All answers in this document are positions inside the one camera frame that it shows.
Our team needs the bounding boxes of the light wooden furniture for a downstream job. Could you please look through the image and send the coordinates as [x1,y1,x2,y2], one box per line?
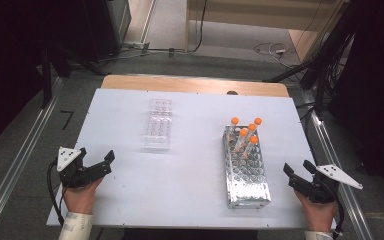
[184,0,348,64]

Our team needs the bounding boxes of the white floor cable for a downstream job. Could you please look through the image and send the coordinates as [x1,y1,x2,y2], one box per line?
[253,42,301,68]

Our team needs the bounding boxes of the clear plastic tube rack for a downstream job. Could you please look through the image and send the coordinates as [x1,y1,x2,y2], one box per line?
[142,98,174,152]

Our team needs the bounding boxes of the black cabinet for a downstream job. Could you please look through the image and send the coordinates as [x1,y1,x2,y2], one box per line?
[79,0,133,64]

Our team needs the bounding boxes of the grey power strip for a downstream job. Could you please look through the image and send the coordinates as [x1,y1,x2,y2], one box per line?
[123,40,151,51]

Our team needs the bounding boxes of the aluminium floor rail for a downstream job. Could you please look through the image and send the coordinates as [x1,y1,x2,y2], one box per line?
[301,89,374,240]
[0,77,64,240]

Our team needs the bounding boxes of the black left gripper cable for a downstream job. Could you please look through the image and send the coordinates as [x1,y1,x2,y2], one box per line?
[46,159,68,227]

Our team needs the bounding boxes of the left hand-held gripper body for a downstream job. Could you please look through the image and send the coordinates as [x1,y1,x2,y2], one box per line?
[57,147,112,189]

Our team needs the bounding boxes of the dark curtain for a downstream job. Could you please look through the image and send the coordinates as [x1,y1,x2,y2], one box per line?
[0,0,91,156]
[328,0,384,201]

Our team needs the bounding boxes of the person's left hand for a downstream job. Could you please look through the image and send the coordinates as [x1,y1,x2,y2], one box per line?
[61,178,104,216]

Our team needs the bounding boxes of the person's right hand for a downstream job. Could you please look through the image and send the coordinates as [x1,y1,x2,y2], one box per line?
[294,189,338,233]

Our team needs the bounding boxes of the black metal stand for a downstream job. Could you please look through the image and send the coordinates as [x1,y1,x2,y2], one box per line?
[39,43,109,109]

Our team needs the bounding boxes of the hanging black cable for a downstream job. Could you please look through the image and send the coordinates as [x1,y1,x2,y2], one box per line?
[192,0,209,54]

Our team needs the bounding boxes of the black stand with cables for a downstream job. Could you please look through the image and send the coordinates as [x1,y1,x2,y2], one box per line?
[263,0,359,118]

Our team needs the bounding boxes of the metal test tube rack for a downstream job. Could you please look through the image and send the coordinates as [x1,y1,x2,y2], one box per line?
[222,124,272,210]

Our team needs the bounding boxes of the wooden table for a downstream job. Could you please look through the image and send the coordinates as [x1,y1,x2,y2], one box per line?
[100,74,290,98]

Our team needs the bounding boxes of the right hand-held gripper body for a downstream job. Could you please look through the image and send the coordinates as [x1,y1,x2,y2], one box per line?
[289,164,364,204]

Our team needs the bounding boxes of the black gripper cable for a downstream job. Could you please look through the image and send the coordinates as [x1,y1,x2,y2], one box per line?
[46,159,68,227]
[333,191,346,238]

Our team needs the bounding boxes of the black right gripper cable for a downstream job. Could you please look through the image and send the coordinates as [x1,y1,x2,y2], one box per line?
[333,191,346,238]

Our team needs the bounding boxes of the grey floor cable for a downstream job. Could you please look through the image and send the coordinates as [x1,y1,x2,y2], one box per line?
[99,46,188,64]

